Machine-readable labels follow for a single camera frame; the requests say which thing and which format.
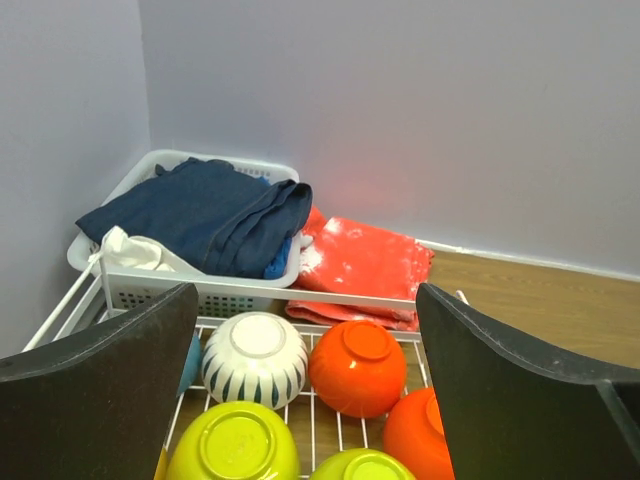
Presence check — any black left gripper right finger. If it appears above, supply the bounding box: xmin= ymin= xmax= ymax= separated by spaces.
xmin=416 ymin=284 xmax=639 ymax=479

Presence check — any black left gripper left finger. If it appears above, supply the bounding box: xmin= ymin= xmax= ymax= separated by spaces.
xmin=1 ymin=283 xmax=198 ymax=479

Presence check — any orange bowl front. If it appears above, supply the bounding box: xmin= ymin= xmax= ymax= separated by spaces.
xmin=383 ymin=387 xmax=455 ymax=480

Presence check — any lime green bowl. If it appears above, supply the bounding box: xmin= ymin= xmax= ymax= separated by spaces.
xmin=166 ymin=401 xmax=300 ymax=479
xmin=310 ymin=448 xmax=415 ymax=480

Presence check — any yellow orange bowl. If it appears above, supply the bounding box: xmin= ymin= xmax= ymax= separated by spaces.
xmin=153 ymin=448 xmax=168 ymax=480

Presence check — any white cloth bag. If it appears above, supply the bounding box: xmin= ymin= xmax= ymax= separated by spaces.
xmin=89 ymin=226 xmax=201 ymax=274

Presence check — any white blue patterned bowl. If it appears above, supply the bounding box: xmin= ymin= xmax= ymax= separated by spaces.
xmin=201 ymin=312 xmax=308 ymax=410

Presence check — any white plastic basket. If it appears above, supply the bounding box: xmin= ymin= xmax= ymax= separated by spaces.
xmin=67 ymin=149 xmax=301 ymax=318

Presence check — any red white tie-dye towel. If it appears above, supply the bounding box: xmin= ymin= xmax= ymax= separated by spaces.
xmin=285 ymin=207 xmax=435 ymax=332

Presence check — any dark blue denim cloth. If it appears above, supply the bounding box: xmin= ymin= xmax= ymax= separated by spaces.
xmin=76 ymin=157 xmax=313 ymax=279

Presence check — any white wire dish rack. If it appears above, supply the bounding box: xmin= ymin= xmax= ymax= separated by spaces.
xmin=21 ymin=253 xmax=471 ymax=480

